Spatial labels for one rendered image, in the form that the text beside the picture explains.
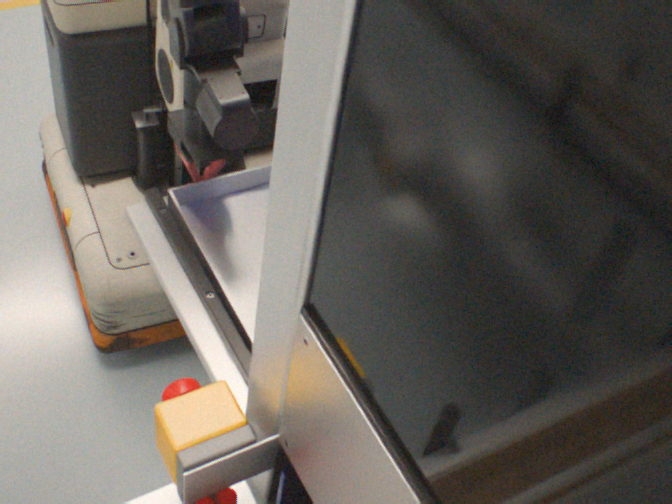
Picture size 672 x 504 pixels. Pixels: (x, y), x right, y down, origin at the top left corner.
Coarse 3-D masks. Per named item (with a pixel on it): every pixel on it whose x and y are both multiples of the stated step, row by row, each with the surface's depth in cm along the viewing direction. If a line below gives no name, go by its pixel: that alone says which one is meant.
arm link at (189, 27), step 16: (176, 0) 92; (192, 0) 91; (208, 0) 92; (224, 0) 92; (176, 16) 94; (192, 16) 92; (208, 16) 93; (224, 16) 94; (240, 16) 94; (192, 32) 93; (208, 32) 93; (224, 32) 94; (240, 32) 95; (192, 48) 94; (208, 48) 95; (224, 48) 96
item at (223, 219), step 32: (192, 192) 113; (224, 192) 116; (256, 192) 117; (192, 224) 112; (224, 224) 113; (256, 224) 113; (224, 256) 109; (256, 256) 109; (224, 288) 101; (256, 288) 106
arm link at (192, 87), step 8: (184, 72) 100; (192, 72) 98; (184, 80) 100; (192, 80) 99; (184, 88) 101; (192, 88) 100; (200, 88) 99; (184, 96) 102; (192, 96) 100; (192, 104) 101
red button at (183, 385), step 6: (186, 378) 80; (192, 378) 81; (174, 384) 79; (180, 384) 79; (186, 384) 80; (192, 384) 80; (198, 384) 81; (168, 390) 79; (174, 390) 79; (180, 390) 79; (186, 390) 79; (192, 390) 79; (162, 396) 80; (168, 396) 79; (174, 396) 79; (162, 402) 80
